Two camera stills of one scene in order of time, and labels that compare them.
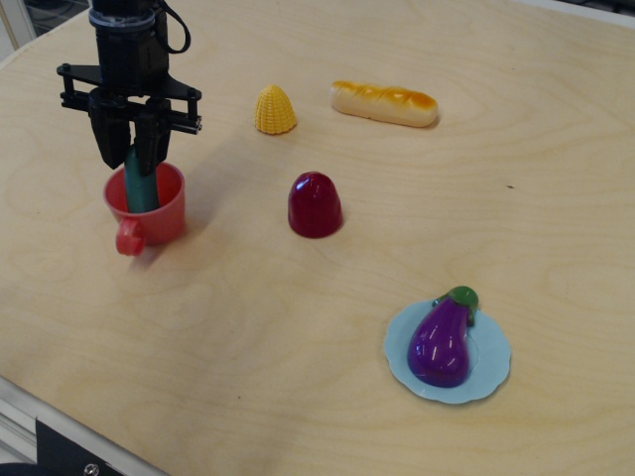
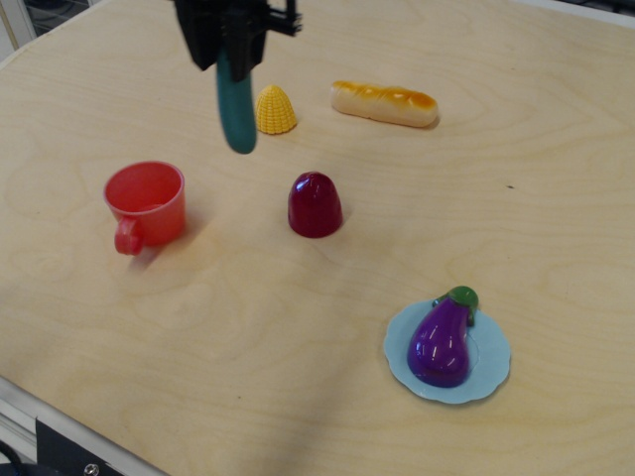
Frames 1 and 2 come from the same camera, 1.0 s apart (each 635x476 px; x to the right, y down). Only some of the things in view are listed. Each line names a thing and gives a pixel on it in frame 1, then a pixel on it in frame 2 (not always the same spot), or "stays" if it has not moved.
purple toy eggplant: [439, 348] stays
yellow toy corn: [274, 114] stays
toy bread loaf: [408, 107] stays
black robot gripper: [133, 72] -> [202, 21]
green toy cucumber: [143, 190] -> [236, 104]
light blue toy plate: [489, 355] stays
